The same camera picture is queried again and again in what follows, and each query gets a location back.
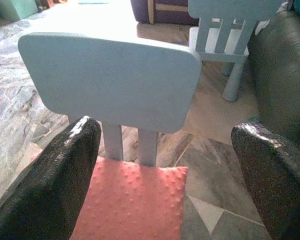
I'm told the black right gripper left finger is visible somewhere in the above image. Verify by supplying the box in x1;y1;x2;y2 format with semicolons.
0;115;102;240

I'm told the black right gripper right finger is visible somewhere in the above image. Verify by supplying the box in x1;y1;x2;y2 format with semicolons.
230;121;300;240

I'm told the pink dotted pillow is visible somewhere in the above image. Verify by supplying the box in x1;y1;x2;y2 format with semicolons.
69;156;189;240

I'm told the grey-green leather sofa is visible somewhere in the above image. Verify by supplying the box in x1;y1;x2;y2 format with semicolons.
247;9;300;151

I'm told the light blue kids chair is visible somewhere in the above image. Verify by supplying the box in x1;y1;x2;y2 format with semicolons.
188;0;286;102
17;32;203;168

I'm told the light blue kids table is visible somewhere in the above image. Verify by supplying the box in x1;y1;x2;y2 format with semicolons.
27;0;191;47

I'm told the teal box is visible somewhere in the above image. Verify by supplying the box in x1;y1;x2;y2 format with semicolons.
0;0;40;22

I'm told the purple cushion with beige stripe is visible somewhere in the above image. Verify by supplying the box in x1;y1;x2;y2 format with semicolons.
130;0;200;26

